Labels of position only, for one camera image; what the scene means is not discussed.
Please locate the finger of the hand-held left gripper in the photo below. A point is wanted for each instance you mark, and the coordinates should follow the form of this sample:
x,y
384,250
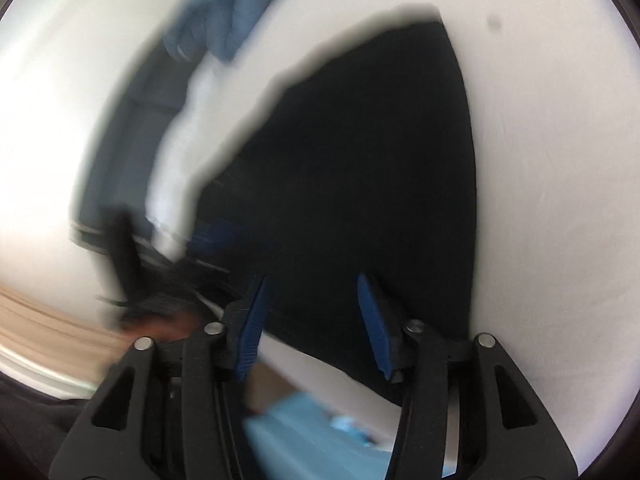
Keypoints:
x,y
215,240

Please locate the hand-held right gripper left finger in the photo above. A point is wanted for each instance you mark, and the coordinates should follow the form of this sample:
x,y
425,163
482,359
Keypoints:
x,y
250,330

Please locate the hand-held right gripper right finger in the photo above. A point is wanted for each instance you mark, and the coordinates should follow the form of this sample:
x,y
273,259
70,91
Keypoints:
x,y
377,330

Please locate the black pants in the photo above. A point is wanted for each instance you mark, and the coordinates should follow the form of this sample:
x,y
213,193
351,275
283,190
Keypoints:
x,y
350,160

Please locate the person's left hand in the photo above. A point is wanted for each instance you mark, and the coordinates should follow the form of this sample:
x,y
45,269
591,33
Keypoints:
x,y
165,326

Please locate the grey padded headboard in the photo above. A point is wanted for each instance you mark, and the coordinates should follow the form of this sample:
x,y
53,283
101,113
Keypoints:
x,y
130,160

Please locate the light blue plastic stool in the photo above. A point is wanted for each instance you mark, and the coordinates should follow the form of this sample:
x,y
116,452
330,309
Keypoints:
x,y
310,440

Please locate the bed with white sheet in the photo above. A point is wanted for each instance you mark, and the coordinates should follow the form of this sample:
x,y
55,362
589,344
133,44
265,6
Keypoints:
x,y
525,160

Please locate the rolled blue duvet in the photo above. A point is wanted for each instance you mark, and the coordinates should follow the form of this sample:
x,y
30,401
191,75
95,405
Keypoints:
x,y
225,5

